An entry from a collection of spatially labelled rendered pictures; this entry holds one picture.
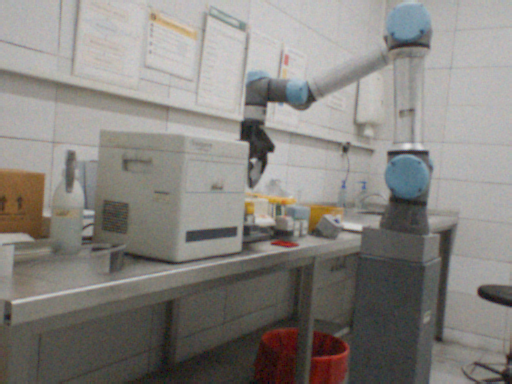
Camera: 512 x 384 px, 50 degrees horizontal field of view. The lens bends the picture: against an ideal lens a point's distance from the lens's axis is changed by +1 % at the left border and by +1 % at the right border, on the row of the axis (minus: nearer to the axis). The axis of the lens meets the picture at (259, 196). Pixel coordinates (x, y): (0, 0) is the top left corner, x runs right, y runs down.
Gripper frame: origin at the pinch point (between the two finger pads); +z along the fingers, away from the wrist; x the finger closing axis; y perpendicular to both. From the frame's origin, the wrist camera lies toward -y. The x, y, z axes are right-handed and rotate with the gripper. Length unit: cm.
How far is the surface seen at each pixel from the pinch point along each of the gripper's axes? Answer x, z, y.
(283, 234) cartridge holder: 6.7, 15.8, -11.2
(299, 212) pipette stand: 1.2, 9.6, -33.4
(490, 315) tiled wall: 44, 81, -254
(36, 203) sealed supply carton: -20, 7, 65
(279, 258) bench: 16.9, 20.1, 10.0
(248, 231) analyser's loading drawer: 10.6, 12.6, 18.1
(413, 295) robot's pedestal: 51, 27, -9
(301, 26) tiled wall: -50, -85, -122
